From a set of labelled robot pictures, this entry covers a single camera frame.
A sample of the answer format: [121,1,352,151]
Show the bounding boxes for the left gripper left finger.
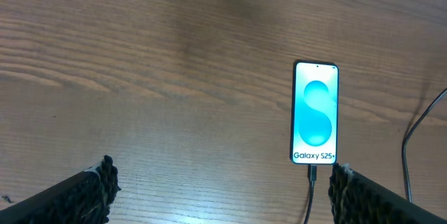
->
[1,155,121,224]

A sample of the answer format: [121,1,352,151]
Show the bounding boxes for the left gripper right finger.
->
[328,163,446,224]

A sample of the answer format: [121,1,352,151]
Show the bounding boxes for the black charging cable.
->
[302,87,447,224]

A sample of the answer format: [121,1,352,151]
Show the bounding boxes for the blue Galaxy smartphone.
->
[289,60,339,165]

